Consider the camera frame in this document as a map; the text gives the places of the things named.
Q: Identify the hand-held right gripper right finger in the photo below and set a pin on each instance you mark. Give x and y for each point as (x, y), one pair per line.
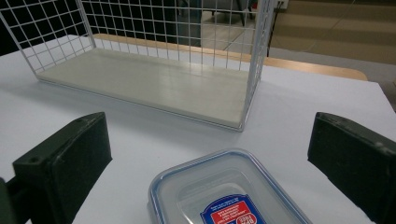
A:
(355, 161)

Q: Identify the dark chair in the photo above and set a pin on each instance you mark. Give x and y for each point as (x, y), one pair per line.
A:
(227, 7)

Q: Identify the clear plastic food container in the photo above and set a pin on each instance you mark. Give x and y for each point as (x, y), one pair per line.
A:
(224, 193)

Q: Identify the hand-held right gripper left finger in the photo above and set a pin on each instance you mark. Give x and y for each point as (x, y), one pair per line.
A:
(71, 161)

